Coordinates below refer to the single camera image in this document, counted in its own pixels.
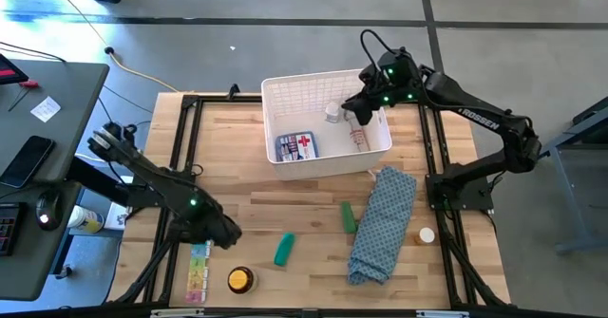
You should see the blue first aid kit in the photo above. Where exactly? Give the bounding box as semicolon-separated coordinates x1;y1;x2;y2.
274;130;318;163

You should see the black desk cable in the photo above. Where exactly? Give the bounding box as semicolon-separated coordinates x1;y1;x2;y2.
0;40;67;65

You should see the white printed box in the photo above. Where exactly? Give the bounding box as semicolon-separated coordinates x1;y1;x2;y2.
103;201;132;232

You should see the small orange bottle white cap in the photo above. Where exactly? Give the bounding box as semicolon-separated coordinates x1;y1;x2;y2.
413;226;437;247

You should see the green smooth wrap roll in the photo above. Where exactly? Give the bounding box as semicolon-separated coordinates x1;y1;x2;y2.
340;200;358;235

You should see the rainbow weekly pill organizer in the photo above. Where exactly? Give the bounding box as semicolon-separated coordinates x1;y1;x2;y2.
186;240;214;305

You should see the silver bracket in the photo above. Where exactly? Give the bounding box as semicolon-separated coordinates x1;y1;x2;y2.
150;308;205;318
416;309;470;318

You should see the white yellow cup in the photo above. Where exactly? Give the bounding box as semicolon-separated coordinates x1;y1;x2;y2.
66;204;105;234

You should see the black smartphone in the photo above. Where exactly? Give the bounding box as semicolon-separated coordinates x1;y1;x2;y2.
0;135;57;190

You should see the black aluminium table frame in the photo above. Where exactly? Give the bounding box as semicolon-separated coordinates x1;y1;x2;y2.
106;84;512;309

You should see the white perforated plastic basket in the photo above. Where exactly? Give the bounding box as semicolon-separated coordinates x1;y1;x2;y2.
260;68;394;181

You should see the blue patterned cloth gown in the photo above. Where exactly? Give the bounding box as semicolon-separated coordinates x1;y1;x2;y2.
346;165;418;286

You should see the amber bottle yellow lid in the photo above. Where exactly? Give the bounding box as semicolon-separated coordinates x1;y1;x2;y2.
226;265;258;295

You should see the yellow floor cable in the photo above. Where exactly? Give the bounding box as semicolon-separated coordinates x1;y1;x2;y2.
43;0;182;94

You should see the black computer mouse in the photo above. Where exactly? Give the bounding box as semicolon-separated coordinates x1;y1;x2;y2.
35;192;63;232

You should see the grey desk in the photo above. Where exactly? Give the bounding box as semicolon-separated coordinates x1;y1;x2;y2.
0;59;111;303

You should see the white paper note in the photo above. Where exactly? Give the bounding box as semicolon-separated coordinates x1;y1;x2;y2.
29;95;62;123

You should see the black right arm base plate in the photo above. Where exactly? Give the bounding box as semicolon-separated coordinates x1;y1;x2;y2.
425;173;495;213

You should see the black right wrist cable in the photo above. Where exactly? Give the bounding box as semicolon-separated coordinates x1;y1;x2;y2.
359;28;395;67

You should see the red handled screwdriver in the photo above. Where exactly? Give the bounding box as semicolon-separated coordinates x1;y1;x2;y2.
7;79;41;113

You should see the white pill bottle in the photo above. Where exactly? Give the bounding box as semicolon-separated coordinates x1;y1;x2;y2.
324;101;342;123

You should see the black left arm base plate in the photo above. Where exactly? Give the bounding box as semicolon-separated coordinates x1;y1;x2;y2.
126;170;197;210

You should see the blue grey metal cart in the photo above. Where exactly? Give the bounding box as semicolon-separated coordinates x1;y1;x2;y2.
523;97;608;256

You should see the thin black floor cable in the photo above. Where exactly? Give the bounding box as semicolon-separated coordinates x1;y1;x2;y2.
97;84;154;141

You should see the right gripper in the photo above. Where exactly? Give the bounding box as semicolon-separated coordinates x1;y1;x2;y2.
340;47;422;126

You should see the black desk leg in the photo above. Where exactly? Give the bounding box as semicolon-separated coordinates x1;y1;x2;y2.
64;155;139;206

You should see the black keyboard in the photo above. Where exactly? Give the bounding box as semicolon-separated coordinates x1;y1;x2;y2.
0;201;29;257

